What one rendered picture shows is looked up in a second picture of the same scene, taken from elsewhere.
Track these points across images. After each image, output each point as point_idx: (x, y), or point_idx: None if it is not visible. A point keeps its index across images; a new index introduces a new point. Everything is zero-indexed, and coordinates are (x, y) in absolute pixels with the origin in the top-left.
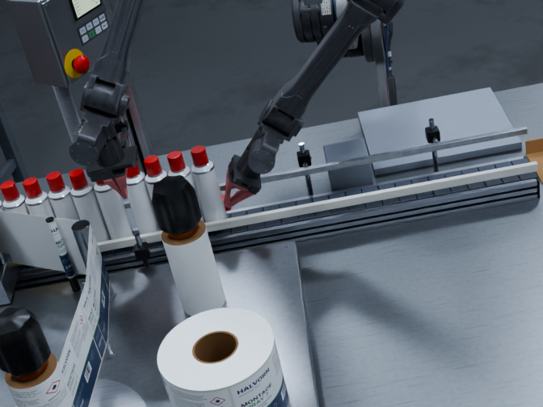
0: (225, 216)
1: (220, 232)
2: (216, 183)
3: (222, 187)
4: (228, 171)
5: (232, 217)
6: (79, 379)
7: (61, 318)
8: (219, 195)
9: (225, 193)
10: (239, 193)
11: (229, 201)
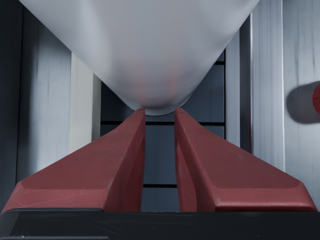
0: (136, 108)
1: (104, 85)
2: (93, 64)
3: (245, 107)
4: (229, 205)
5: (91, 139)
6: None
7: None
8: (108, 84)
9: (120, 130)
10: (180, 205)
11: (175, 137)
